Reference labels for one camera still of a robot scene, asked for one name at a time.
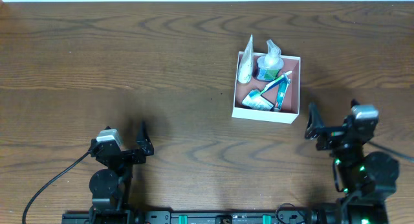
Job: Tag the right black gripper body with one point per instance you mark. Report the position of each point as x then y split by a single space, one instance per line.
332 133

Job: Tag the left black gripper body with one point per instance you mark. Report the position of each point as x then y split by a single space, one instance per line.
128 155

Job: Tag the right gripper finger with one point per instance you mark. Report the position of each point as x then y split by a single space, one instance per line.
354 102
315 123

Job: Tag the small green toothpaste tube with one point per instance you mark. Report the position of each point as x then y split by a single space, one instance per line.
282 89

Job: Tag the green Dettol soap bar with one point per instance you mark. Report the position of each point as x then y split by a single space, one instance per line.
255 101

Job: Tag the green white toothbrush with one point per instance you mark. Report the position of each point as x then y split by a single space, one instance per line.
275 83

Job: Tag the clear pump sanitizer bottle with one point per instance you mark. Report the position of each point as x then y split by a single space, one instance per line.
270 64

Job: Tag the white cream tube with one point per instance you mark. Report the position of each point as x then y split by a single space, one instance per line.
246 66

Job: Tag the blue disposable razor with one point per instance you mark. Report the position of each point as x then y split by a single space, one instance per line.
285 78

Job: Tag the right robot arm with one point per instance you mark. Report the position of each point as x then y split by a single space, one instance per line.
365 180

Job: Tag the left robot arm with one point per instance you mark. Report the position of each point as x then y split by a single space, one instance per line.
111 186

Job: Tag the white box pink interior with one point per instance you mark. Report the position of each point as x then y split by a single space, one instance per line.
290 108

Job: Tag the black mounting rail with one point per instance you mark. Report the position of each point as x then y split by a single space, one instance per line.
285 215

